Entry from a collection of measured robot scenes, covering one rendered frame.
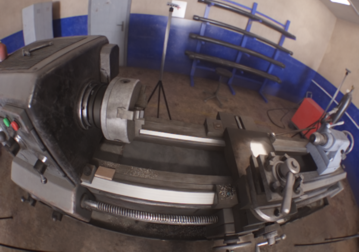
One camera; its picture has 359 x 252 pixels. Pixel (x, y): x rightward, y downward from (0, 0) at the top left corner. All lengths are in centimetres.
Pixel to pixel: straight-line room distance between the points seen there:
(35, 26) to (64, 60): 342
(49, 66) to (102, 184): 51
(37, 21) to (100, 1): 151
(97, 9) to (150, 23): 138
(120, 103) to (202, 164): 63
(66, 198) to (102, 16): 363
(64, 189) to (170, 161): 60
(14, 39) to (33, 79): 376
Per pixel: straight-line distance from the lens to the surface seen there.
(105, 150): 95
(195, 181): 72
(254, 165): 56
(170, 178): 70
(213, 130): 91
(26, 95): 43
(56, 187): 80
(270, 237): 76
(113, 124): 49
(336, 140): 126
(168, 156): 90
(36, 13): 394
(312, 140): 108
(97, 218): 112
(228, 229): 75
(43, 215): 183
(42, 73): 44
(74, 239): 162
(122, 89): 50
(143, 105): 58
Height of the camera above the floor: 146
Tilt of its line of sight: 40 degrees down
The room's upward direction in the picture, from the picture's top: 13 degrees clockwise
